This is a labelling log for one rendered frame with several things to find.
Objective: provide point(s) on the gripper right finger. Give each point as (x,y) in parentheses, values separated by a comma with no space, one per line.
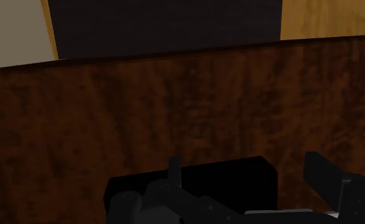
(328,180)

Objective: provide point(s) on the black box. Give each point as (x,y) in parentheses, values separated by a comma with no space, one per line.
(232,186)

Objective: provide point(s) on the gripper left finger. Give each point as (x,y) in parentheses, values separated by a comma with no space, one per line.
(167,198)

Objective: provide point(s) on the dark brown wooden table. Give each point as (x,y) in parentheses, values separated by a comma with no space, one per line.
(77,124)

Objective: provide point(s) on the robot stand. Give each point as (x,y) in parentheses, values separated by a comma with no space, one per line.
(164,28)

